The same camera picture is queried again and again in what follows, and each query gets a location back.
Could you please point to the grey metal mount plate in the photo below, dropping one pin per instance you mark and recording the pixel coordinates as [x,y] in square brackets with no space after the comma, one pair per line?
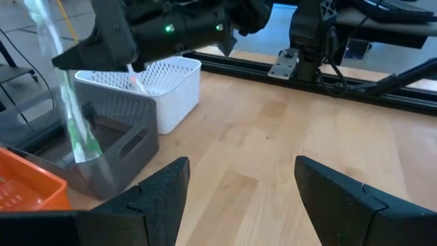
[281,65]

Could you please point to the green white toothbrush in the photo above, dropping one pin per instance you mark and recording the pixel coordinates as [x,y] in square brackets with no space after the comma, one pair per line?
[80,143]

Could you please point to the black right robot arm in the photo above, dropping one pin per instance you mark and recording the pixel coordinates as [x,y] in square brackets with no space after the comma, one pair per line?
[310,34]

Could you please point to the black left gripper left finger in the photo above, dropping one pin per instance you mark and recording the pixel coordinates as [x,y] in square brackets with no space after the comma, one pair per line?
[153,212]

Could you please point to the grey desk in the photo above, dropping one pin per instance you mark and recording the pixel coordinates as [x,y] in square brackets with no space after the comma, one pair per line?
[392,25]

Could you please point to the grey plastic basket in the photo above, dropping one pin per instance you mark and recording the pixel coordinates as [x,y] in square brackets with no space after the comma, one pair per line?
[136,157]

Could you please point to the grey low cart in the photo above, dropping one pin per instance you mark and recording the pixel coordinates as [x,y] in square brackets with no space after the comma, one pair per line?
[17,73]

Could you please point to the orange plastic basket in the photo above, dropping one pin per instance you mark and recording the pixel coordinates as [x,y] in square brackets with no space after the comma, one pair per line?
[51,184]

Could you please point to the black keyboard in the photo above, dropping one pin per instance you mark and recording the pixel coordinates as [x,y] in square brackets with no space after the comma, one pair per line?
[392,6]

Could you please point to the white plastic basket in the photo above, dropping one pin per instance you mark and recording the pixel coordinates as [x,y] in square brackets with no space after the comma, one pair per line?
[177,102]

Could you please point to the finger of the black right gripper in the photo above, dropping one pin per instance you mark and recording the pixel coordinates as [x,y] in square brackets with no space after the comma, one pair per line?
[106,48]

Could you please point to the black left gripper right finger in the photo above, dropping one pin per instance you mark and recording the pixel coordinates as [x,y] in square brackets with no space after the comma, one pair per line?
[341,215]

